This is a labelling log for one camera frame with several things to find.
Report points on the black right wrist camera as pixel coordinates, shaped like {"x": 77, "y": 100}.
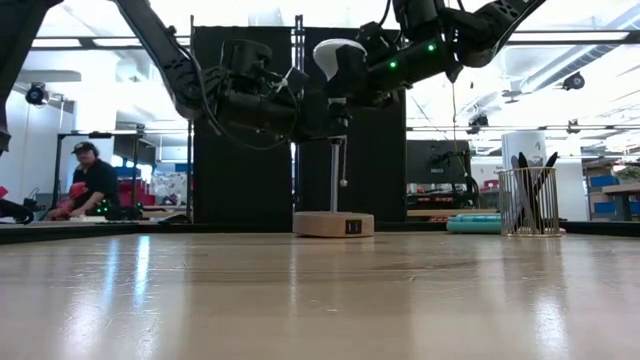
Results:
{"x": 377, "y": 37}

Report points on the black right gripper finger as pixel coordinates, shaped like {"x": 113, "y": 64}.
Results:
{"x": 355, "y": 75}

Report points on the black lamp socket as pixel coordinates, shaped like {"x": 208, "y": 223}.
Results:
{"x": 332, "y": 225}

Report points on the black ceiling spotlight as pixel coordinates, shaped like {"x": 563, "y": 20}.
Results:
{"x": 574, "y": 81}
{"x": 36, "y": 94}
{"x": 477, "y": 122}

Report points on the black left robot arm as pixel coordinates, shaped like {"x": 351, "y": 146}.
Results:
{"x": 170, "y": 65}

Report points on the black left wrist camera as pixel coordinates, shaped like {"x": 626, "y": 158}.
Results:
{"x": 245, "y": 57}

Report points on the shelf with blue bins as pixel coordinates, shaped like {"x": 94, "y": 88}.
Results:
{"x": 600, "y": 192}

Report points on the black computer monitor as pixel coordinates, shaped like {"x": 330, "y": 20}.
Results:
{"x": 435, "y": 160}

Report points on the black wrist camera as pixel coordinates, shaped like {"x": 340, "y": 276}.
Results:
{"x": 377, "y": 37}
{"x": 245, "y": 57}

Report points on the large light wood table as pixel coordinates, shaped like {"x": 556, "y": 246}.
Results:
{"x": 450, "y": 213}

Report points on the person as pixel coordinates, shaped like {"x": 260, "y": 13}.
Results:
{"x": 95, "y": 180}

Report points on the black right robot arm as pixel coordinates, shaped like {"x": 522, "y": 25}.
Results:
{"x": 475, "y": 35}

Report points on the teal calculator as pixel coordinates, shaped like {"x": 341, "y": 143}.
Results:
{"x": 472, "y": 224}

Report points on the small green potted plant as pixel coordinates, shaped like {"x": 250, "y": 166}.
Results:
{"x": 630, "y": 172}

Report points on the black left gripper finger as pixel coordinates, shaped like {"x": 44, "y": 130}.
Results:
{"x": 320, "y": 117}

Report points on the wood table with black legs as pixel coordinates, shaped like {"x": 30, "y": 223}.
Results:
{"x": 622, "y": 189}

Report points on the white flood lightbulb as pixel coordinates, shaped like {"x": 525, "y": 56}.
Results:
{"x": 325, "y": 55}

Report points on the red storage bins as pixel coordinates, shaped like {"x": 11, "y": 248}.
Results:
{"x": 132, "y": 192}

